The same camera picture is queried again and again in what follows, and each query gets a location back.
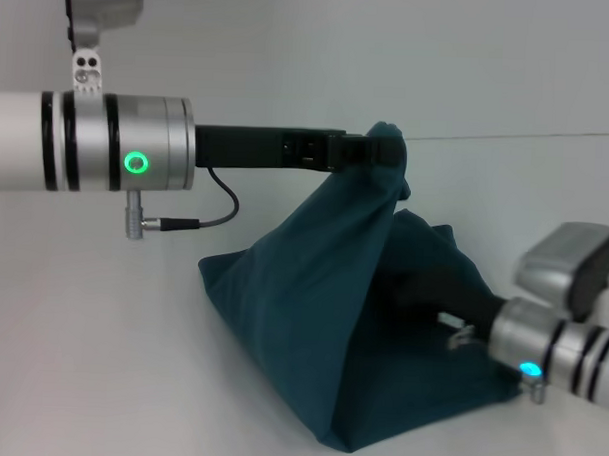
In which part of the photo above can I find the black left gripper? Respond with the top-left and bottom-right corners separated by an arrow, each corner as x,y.
193,123 -> 409,177

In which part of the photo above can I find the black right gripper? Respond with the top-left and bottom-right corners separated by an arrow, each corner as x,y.
388,260 -> 507,341

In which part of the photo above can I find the teal t-shirt with FREE print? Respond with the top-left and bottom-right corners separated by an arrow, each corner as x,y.
191,113 -> 533,449

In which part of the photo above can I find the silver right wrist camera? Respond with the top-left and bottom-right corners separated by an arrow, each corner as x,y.
513,219 -> 609,323

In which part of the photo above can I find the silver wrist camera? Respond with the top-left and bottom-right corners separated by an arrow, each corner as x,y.
513,219 -> 609,323
58,0 -> 145,101

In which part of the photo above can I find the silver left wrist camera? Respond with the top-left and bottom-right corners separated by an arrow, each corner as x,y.
58,0 -> 145,101

